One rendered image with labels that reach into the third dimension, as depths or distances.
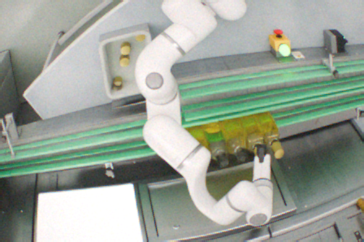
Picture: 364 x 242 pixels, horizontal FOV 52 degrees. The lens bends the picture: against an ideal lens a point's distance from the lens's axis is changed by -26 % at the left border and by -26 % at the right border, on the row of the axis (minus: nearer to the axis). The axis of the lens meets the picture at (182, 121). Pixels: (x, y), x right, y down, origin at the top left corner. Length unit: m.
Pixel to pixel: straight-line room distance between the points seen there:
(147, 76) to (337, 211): 0.74
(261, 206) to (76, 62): 0.84
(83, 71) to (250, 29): 0.61
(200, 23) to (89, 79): 0.61
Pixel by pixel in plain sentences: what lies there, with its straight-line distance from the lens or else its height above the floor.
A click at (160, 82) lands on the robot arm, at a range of 1.13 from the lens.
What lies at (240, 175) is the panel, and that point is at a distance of 1.55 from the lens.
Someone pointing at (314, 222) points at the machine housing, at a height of 1.40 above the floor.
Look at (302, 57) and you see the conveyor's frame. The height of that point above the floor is 0.84.
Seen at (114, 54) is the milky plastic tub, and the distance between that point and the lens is 1.60.
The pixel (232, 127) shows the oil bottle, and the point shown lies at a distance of 1.50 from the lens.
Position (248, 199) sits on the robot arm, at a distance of 1.14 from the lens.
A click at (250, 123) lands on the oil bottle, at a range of 1.51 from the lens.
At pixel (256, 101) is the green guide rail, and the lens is 1.56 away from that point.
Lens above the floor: 2.25
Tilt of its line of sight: 59 degrees down
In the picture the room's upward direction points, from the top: 164 degrees clockwise
